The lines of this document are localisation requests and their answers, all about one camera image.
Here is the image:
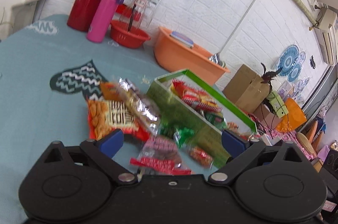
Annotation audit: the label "green snack packet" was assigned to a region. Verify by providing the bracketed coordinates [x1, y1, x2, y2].
[204, 110, 228, 131]

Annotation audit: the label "green cardboard box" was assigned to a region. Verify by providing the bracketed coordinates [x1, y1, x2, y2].
[146, 69, 258, 169]

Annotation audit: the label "white air conditioner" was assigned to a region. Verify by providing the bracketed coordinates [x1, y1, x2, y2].
[314, 1, 338, 66]

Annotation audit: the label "blue patterned wall plates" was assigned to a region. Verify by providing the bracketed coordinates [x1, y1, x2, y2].
[273, 44, 307, 83]

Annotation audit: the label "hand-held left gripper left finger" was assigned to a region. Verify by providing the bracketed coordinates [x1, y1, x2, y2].
[40, 129, 138, 186]

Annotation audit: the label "white wall pipe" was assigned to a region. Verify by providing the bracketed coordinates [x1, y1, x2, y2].
[219, 0, 283, 53]

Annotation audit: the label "orange red chips packet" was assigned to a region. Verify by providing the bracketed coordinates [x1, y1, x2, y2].
[87, 98, 149, 142]

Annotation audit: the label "small green box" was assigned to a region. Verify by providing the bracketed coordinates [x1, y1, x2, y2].
[266, 90, 289, 118]

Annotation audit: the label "dark red plant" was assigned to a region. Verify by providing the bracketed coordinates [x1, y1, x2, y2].
[260, 62, 278, 87]

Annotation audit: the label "red striped snack packet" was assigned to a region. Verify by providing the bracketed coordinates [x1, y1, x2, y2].
[171, 78, 223, 111]

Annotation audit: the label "pink red snack packet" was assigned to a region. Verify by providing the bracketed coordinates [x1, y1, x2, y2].
[129, 135, 192, 176]

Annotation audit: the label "teal tablecloth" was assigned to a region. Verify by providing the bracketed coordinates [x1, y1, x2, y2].
[0, 14, 221, 224]

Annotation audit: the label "orange bag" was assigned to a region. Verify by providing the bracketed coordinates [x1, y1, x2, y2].
[275, 97, 308, 132]

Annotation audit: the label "glass jar with utensil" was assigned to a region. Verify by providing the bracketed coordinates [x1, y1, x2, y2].
[119, 0, 155, 32]

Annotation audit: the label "small brown cardboard box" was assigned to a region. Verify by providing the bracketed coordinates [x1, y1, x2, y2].
[253, 104, 282, 130]

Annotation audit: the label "pink bottle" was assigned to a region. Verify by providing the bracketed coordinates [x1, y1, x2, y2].
[86, 0, 125, 43]

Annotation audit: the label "orange plastic basin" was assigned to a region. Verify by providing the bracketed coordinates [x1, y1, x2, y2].
[154, 26, 231, 82]

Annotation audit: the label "blue lidded container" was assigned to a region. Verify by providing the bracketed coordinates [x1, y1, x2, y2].
[169, 31, 195, 49]

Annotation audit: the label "silver orange snack packet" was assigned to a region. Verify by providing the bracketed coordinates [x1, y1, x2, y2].
[100, 78, 161, 135]

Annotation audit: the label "green candy wrapper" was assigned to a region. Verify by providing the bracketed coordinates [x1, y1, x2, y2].
[173, 127, 196, 148]

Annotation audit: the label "small orange red packet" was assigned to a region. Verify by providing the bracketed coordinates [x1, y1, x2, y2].
[188, 146, 213, 168]

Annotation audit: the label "wicker stool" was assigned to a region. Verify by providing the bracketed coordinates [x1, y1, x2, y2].
[295, 118, 326, 159]

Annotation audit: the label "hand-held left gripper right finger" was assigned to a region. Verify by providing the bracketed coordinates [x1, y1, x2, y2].
[208, 129, 311, 185]

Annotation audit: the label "red plastic basin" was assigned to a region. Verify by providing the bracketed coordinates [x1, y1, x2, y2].
[109, 19, 151, 49]

